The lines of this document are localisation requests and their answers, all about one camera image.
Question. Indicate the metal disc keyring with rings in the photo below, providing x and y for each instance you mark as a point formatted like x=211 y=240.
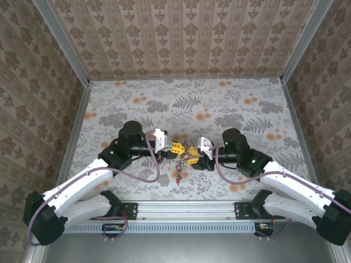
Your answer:
x=181 y=172

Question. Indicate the key with solid red tag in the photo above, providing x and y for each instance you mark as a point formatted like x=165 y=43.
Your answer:
x=178 y=181

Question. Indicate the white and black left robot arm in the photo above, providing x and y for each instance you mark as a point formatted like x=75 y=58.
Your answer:
x=82 y=179

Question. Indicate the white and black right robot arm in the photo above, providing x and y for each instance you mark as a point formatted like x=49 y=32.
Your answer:
x=296 y=182

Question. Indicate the floral table cover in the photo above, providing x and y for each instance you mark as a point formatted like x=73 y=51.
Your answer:
x=192 y=96

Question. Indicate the grey metal sheet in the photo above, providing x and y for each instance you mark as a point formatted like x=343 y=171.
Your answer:
x=192 y=249

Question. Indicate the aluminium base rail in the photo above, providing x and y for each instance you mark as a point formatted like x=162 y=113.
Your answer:
x=186 y=209

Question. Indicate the aluminium table side rail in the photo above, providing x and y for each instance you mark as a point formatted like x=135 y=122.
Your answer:
x=295 y=117
x=79 y=117

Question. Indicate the aluminium table back rail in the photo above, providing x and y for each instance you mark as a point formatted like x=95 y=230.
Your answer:
x=186 y=78

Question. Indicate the aluminium frame post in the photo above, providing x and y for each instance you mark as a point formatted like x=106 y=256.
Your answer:
x=65 y=46
x=304 y=41

